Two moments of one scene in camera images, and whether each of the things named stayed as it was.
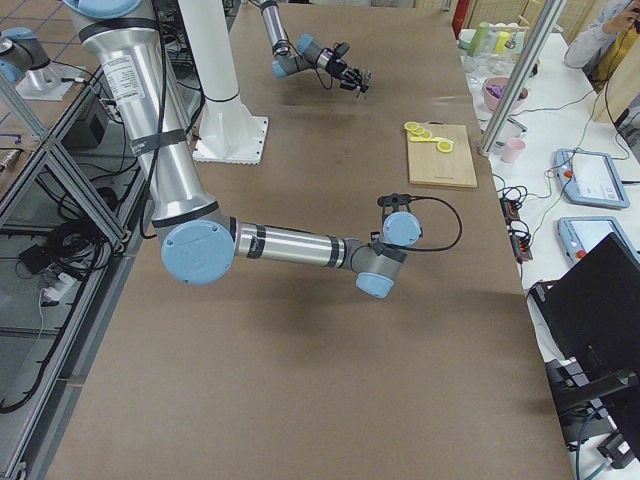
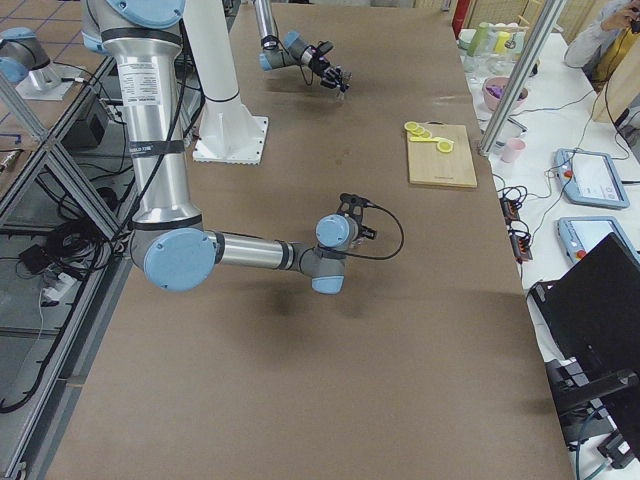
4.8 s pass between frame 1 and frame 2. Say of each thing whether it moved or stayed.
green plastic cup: stayed
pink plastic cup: stayed
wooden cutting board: stayed
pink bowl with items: stayed
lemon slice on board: stayed
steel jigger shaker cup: moved
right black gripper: moved
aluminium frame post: stayed
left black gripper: moved
